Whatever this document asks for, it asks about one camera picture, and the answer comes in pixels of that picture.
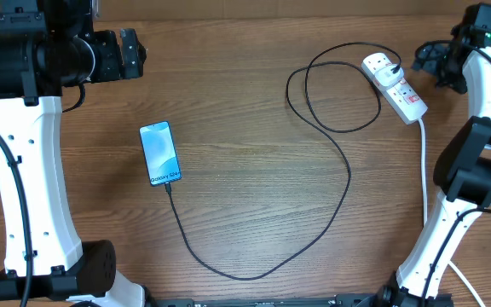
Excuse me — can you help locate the Samsung Galaxy smartphone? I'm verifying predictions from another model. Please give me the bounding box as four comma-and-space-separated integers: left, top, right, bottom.
139, 121, 182, 186

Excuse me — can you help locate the black USB charging cable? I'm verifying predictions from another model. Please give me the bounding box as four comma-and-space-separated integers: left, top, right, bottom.
163, 41, 402, 281

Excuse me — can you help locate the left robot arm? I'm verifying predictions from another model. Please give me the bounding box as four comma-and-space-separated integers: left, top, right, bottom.
0, 0, 155, 307

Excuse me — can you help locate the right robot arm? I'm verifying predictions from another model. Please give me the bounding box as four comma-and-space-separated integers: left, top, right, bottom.
360, 3, 491, 306

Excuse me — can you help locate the white charger plug adapter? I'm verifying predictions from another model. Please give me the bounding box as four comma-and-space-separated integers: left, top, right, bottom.
374, 64, 404, 90

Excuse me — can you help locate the cardboard backdrop panel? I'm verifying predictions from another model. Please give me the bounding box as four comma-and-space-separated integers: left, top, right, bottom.
98, 0, 491, 22

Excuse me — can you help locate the white power strip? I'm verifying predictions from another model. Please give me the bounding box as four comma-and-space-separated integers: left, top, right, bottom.
361, 53, 428, 125

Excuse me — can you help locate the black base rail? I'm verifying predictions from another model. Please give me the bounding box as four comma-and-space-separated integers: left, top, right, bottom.
155, 294, 376, 307

